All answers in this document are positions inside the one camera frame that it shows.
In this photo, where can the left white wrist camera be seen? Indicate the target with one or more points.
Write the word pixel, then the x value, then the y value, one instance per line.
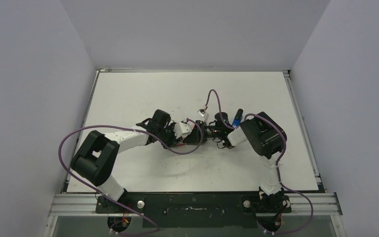
pixel 182 130

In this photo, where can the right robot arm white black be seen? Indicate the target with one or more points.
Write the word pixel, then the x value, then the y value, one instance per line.
pixel 264 135

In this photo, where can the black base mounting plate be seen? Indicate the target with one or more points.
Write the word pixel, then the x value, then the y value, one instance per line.
pixel 197 210

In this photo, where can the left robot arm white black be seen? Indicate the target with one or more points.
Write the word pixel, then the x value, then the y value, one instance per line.
pixel 95 159

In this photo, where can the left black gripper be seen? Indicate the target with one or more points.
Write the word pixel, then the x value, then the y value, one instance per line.
pixel 173 140

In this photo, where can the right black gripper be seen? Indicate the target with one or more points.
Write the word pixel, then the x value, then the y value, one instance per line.
pixel 213 131

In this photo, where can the aluminium frame rail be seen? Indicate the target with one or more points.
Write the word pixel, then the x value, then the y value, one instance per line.
pixel 85 205

